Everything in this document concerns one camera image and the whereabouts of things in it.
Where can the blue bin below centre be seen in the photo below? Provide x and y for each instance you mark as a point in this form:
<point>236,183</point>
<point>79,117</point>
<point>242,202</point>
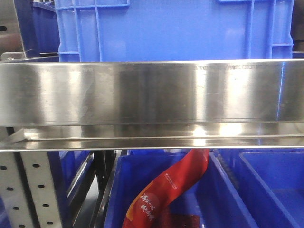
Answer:
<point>212,202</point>

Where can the dark blue bin upper left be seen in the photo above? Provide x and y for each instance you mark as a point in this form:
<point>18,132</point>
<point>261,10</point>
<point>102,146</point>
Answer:
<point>38,27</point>

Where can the perforated steel upright post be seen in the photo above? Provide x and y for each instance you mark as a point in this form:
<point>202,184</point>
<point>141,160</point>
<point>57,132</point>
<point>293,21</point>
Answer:
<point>27,190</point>

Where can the red printed bag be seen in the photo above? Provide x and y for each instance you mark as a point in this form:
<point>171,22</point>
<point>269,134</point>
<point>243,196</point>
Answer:
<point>165,188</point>

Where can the blue bin below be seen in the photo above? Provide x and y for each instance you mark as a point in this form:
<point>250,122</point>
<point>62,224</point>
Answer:
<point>270,182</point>
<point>212,202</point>

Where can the blue bin below right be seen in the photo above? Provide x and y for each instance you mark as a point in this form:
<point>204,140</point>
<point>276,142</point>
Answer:
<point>270,182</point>

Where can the large light blue crate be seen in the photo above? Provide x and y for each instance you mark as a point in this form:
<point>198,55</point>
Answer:
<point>173,30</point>

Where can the stainless steel shelf rack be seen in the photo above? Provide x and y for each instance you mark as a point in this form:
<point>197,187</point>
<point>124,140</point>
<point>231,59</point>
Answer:
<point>141,105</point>

